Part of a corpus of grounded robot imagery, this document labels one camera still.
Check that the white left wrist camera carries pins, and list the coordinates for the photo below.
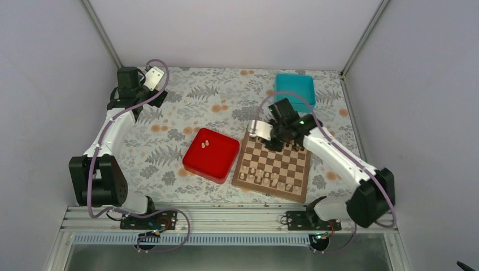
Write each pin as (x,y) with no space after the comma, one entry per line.
(152,77)

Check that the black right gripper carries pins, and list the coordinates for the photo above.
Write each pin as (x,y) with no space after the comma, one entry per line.
(276,147)

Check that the right aluminium frame post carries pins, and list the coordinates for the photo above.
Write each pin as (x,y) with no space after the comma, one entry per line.
(381,8)

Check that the floral patterned table mat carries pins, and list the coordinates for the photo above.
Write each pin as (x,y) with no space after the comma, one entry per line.
(223,100)

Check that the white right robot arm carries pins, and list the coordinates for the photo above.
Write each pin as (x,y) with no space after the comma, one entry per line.
(372,189)

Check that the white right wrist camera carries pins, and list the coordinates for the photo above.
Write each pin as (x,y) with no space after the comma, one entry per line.
(260,129)

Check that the teal square plastic bin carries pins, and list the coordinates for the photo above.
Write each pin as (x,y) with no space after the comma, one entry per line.
(302,85)

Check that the red square plastic tray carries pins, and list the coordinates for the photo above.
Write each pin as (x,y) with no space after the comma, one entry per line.
(211,155)

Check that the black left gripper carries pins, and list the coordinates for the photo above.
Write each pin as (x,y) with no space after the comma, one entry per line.
(157,101)

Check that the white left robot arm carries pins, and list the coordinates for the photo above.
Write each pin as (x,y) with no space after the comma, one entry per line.
(98,181)

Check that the aluminium front rail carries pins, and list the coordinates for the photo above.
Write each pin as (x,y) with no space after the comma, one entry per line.
(223,237)

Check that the wooden chessboard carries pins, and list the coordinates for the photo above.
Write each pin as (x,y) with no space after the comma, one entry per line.
(290,167)

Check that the aluminium corner frame post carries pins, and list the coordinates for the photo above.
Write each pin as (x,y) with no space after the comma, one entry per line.
(99,28)

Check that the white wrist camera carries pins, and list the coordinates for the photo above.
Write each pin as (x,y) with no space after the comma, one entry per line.
(260,129)
(152,77)

